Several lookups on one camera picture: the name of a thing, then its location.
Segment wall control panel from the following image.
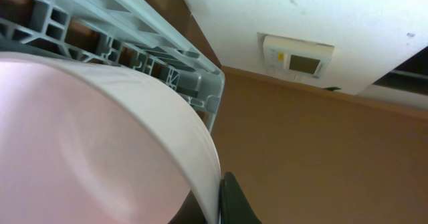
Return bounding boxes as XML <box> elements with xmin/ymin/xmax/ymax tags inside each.
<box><xmin>257</xmin><ymin>33</ymin><xmax>334</xmax><ymax>82</ymax></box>

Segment grey dishwasher rack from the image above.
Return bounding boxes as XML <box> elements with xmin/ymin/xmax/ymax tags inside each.
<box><xmin>1</xmin><ymin>0</ymin><xmax>225</xmax><ymax>128</ymax></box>

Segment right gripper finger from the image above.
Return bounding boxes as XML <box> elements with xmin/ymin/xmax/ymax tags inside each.
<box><xmin>219</xmin><ymin>172</ymin><xmax>261</xmax><ymax>224</ymax></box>

